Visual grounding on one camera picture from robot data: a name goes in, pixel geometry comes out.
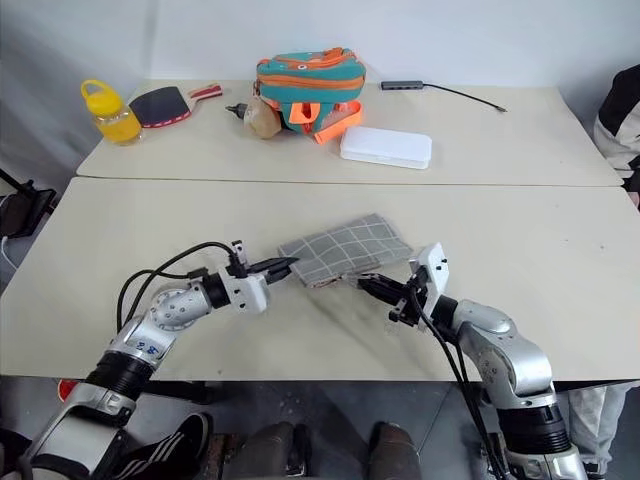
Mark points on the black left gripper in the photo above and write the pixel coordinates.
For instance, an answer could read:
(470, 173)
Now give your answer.
(260, 270)

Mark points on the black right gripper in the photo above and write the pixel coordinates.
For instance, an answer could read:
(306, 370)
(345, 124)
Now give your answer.
(406, 305)

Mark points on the grey plaid pouch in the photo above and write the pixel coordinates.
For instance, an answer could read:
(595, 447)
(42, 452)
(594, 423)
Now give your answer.
(345, 245)

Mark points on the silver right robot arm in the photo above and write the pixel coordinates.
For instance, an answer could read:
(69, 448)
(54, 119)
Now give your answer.
(505, 345)

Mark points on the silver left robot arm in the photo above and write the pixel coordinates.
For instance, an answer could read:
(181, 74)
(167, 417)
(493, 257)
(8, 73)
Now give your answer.
(170, 307)

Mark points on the white plastic box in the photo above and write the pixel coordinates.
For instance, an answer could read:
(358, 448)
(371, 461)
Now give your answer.
(385, 147)

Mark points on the beige plush pendant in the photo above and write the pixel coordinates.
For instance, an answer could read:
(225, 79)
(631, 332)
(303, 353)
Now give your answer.
(260, 120)

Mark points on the dark rounded shape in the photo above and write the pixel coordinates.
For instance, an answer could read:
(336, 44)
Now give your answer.
(275, 452)
(395, 452)

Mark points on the teal orange backpack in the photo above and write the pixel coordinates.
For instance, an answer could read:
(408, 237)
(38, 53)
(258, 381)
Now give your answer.
(310, 82)

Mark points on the black red table tennis paddle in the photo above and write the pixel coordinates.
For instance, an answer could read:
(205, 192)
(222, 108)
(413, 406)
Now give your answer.
(160, 106)

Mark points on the grey USB hub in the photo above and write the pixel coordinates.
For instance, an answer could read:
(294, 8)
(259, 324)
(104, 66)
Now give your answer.
(402, 85)

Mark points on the black shoe with white stripes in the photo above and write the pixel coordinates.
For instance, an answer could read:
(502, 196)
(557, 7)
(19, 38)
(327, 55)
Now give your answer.
(170, 450)

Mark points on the yellow plastic bottle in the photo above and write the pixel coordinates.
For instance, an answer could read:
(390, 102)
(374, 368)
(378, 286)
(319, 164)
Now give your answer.
(112, 115)

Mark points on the red round object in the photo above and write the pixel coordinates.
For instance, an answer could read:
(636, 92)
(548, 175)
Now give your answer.
(66, 390)

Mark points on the grey trouser leg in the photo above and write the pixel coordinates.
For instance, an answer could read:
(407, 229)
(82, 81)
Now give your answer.
(595, 425)

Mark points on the person in black white jacket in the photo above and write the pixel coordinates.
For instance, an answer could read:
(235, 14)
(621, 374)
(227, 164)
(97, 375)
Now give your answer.
(620, 130)

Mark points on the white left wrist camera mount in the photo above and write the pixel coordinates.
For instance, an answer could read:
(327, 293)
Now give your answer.
(250, 295)

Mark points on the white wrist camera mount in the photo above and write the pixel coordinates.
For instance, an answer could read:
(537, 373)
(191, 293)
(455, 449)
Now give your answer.
(250, 295)
(432, 270)

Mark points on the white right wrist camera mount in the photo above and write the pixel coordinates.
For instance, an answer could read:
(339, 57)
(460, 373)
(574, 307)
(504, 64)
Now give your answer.
(432, 270)

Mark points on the black chair frame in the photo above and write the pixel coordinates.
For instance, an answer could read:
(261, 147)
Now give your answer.
(25, 205)

